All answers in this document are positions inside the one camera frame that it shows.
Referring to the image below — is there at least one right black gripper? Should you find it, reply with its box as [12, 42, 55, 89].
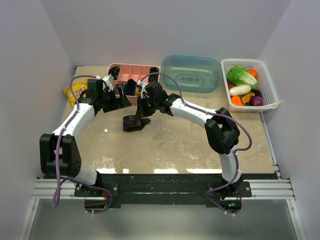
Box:
[136, 94, 159, 118]

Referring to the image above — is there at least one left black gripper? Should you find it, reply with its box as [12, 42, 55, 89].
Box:
[99, 86, 131, 114]

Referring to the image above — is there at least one dark brown patterned tie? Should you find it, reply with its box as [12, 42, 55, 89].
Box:
[123, 115, 151, 132]

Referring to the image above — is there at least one pink divided organizer tray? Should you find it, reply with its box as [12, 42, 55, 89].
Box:
[107, 62, 161, 105]

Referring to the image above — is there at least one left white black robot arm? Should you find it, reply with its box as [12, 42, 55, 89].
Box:
[39, 75, 132, 196]

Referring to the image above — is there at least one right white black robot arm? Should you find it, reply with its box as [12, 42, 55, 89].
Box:
[136, 80, 243, 197]

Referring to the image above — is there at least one rolled dark blue tie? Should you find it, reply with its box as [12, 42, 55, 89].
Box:
[124, 79, 137, 96]

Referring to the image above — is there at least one rolled yellow tie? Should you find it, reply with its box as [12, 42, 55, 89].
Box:
[135, 85, 142, 97]

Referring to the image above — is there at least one rolled black tie back left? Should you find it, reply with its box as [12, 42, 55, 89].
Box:
[108, 66, 120, 80]

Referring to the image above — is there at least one rolled black tie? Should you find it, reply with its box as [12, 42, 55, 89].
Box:
[108, 66, 120, 80]
[148, 67, 159, 83]

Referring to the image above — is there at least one rolled black tie back right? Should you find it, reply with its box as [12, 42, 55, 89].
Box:
[148, 67, 159, 83]

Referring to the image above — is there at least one yellow Lays chips bag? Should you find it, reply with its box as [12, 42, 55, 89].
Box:
[61, 78, 88, 107]

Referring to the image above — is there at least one blue transparent plastic bin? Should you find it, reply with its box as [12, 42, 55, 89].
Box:
[160, 55, 223, 93]

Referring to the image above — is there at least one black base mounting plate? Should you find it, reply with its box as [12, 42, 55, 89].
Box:
[74, 173, 252, 214]

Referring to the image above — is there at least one orange carrot piece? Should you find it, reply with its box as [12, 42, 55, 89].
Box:
[231, 96, 245, 107]

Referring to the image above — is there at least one white radish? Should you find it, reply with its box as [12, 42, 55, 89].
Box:
[229, 84, 252, 97]

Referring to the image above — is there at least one green lettuce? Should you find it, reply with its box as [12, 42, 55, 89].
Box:
[226, 65, 259, 90]

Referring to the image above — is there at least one orange yellow pepper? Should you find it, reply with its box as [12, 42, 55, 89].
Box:
[240, 92, 255, 105]

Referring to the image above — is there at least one purple onion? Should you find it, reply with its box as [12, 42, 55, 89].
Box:
[249, 96, 264, 107]

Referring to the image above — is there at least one orange fruit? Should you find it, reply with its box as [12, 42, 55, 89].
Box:
[247, 68, 258, 79]

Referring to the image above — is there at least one dark purple eggplant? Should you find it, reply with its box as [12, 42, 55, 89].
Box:
[252, 89, 263, 98]

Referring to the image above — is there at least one white plastic basket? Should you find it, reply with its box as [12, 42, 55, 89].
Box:
[221, 58, 281, 113]

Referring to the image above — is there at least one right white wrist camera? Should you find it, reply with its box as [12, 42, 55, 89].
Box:
[136, 80, 149, 99]

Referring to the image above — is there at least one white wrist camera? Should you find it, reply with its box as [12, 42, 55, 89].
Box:
[136, 80, 149, 99]
[102, 74, 114, 92]

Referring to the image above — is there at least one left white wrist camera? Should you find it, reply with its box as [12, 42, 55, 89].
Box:
[102, 74, 114, 92]

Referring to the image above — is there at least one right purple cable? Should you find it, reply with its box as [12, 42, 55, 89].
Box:
[139, 72, 252, 213]

